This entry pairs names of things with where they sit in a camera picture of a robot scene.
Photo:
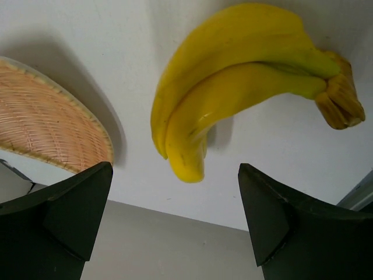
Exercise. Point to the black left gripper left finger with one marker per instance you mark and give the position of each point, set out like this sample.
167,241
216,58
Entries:
50,233

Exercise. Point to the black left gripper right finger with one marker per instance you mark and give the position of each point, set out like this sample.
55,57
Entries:
296,236

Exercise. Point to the yellow fake banana bunch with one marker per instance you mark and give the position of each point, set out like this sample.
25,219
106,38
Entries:
234,60

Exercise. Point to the woven triangular fruit basket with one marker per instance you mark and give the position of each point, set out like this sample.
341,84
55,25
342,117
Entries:
43,121

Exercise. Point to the aluminium left side rail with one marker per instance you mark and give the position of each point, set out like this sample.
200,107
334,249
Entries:
360,197

